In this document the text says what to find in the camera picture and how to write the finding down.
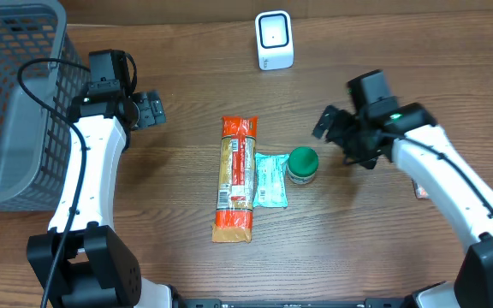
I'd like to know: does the green lidded jar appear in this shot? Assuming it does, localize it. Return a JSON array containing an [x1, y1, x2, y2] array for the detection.
[[287, 146, 319, 185]]

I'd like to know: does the small orange snack packet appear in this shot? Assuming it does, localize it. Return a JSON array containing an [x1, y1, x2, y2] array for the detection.
[[413, 181, 429, 199]]

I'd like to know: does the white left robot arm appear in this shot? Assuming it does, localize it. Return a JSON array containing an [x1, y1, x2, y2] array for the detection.
[[27, 115, 181, 307]]

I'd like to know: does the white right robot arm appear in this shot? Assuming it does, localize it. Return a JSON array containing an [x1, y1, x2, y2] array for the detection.
[[312, 103, 493, 307]]

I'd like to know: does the white barcode scanner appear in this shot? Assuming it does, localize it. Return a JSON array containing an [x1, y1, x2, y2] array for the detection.
[[254, 10, 294, 71]]

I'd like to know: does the teal tissue packet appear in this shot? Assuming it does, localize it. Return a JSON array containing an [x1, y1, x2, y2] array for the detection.
[[253, 152, 289, 208]]

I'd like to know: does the long orange noodle package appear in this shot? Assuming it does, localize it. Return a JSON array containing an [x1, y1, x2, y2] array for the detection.
[[212, 116, 258, 243]]

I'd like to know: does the grey plastic mesh basket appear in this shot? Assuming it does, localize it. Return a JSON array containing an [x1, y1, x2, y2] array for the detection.
[[0, 0, 90, 211]]

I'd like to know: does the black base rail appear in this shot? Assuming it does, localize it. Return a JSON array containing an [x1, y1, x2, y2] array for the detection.
[[172, 296, 417, 308]]

